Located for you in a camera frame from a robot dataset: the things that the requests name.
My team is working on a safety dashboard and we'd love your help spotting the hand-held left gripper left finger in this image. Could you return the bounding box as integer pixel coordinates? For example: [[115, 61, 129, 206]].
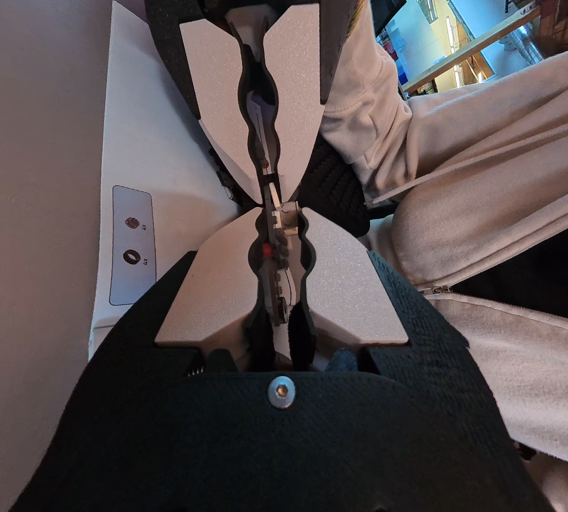
[[154, 207, 269, 362]]

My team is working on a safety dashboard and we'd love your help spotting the grey lego vehicle model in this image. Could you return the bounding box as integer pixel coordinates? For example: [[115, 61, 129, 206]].
[[215, 157, 299, 331]]

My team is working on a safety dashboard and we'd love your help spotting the silver ventilation duct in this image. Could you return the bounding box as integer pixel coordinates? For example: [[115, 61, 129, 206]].
[[497, 28, 545, 66]]

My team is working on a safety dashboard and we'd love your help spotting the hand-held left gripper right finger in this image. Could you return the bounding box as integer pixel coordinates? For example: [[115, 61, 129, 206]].
[[298, 206, 410, 362]]

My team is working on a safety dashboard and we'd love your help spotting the open lego instruction booklet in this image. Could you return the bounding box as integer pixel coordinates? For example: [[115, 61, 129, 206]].
[[89, 0, 249, 359]]

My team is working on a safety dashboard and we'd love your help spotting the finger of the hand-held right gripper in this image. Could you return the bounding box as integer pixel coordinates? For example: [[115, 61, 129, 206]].
[[179, 19, 264, 205], [262, 2, 322, 203]]

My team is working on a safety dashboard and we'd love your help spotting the person's torso in cream hoodie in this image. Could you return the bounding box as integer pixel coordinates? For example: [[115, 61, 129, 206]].
[[364, 51, 568, 512]]

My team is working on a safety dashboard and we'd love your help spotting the dark flat screen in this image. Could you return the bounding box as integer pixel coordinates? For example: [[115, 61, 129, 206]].
[[370, 0, 407, 36]]

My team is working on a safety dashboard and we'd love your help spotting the wooden beam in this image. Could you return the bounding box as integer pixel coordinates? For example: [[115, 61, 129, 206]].
[[401, 7, 544, 94]]

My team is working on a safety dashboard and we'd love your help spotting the black mesh office chair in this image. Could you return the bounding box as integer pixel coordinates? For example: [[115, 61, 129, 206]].
[[297, 140, 370, 238]]

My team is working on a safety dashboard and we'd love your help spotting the person's right forearm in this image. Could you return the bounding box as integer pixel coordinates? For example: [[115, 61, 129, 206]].
[[319, 2, 415, 193]]

